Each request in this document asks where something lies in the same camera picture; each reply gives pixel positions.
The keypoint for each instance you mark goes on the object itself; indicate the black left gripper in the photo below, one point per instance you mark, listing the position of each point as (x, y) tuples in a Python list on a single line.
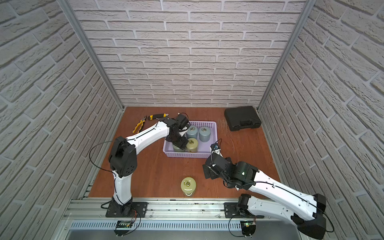
[(178, 141)]

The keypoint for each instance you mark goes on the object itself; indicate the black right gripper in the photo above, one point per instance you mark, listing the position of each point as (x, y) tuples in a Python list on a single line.
[(210, 175)]

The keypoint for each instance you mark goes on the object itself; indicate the green tea canister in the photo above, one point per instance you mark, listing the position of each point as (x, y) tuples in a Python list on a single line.
[(177, 149)]

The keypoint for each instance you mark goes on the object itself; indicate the yellow-green tea canister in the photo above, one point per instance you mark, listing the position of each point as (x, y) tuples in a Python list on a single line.
[(188, 186), (192, 145)]

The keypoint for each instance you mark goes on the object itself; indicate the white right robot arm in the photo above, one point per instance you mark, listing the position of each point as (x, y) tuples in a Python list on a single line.
[(305, 211)]

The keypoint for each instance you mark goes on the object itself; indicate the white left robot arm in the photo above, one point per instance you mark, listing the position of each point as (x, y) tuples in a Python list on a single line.
[(123, 161)]

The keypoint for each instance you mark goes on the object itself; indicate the blue tea canister back middle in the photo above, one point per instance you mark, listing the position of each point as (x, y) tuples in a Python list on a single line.
[(192, 132)]

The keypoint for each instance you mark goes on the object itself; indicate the blue tea canister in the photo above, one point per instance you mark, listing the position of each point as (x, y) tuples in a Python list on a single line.
[(204, 134), (192, 132)]

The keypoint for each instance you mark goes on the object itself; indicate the lavender perforated plastic basket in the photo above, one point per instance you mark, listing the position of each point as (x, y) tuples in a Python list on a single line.
[(203, 149)]

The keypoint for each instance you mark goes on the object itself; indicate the blue tea canister back right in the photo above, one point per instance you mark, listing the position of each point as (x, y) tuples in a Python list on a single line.
[(204, 134)]

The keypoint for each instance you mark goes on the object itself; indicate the yellow black utility knife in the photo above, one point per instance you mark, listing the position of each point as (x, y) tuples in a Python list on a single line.
[(156, 116)]

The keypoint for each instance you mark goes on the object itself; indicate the yellow black pliers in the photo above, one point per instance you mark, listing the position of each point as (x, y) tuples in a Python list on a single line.
[(140, 125)]

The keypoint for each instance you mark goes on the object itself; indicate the black plastic tool case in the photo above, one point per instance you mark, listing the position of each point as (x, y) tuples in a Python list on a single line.
[(240, 118)]

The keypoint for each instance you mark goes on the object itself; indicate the right controller board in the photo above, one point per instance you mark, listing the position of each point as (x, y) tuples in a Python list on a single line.
[(248, 228)]

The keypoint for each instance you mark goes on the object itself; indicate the controller board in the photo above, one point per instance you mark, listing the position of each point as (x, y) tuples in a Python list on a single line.
[(123, 228), (248, 228)]

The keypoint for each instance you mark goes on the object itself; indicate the left controller board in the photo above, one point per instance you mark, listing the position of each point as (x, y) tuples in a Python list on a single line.
[(123, 228)]

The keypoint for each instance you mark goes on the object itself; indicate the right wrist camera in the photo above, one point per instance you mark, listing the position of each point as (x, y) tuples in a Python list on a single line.
[(215, 148)]

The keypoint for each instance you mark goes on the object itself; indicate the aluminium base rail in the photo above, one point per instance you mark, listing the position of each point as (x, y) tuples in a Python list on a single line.
[(162, 215)]

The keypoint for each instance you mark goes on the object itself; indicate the aluminium corner frame post left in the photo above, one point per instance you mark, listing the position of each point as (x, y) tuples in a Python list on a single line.
[(77, 27)]

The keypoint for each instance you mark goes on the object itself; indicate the aluminium corner frame post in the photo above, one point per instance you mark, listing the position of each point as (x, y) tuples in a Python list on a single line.
[(77, 27), (289, 46)]

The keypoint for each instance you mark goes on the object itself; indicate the aluminium corner frame post right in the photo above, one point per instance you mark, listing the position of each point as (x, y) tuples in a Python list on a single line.
[(289, 46)]

